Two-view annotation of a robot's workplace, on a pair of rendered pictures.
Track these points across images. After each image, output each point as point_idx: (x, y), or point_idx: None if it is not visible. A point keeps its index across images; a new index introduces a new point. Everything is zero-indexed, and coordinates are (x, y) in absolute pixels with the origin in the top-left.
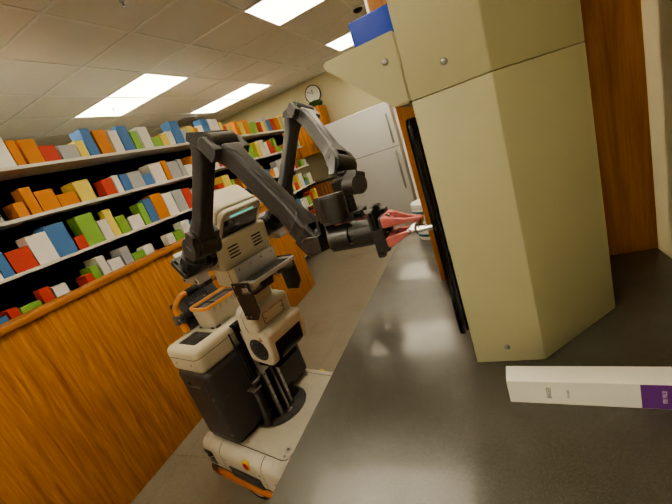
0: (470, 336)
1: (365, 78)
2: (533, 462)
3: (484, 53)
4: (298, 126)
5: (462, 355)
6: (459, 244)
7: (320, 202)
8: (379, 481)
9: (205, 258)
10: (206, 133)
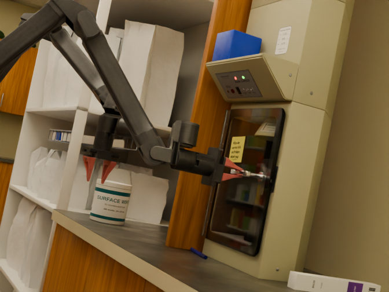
0: (237, 270)
1: (278, 75)
2: None
3: (325, 101)
4: None
5: (244, 275)
6: (281, 190)
7: (186, 125)
8: None
9: None
10: (90, 11)
